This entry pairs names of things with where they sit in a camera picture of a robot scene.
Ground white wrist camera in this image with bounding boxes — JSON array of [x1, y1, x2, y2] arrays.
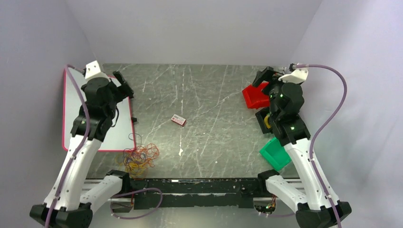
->
[[85, 60, 106, 81], [278, 68, 308, 84]]

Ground green plastic bin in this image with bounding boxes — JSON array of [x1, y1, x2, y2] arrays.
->
[[259, 137, 291, 172]]

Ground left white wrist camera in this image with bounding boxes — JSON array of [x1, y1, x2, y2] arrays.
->
[[85, 60, 106, 81]]

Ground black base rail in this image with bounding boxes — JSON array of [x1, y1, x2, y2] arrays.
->
[[119, 178, 273, 209]]

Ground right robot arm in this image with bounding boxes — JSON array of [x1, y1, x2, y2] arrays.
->
[[252, 64, 352, 228]]

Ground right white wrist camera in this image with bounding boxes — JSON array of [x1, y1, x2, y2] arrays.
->
[[278, 68, 308, 84]]

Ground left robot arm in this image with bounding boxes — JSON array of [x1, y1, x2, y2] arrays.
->
[[29, 68, 134, 228]]

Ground orange yellow cables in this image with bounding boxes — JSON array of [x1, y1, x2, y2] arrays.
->
[[117, 133, 160, 176]]

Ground red plastic bin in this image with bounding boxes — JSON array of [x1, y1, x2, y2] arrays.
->
[[242, 85, 270, 109]]

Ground black plastic bin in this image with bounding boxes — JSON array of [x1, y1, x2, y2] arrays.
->
[[255, 107, 272, 134]]

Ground small red white box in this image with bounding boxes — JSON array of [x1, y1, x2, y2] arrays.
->
[[171, 114, 187, 126]]

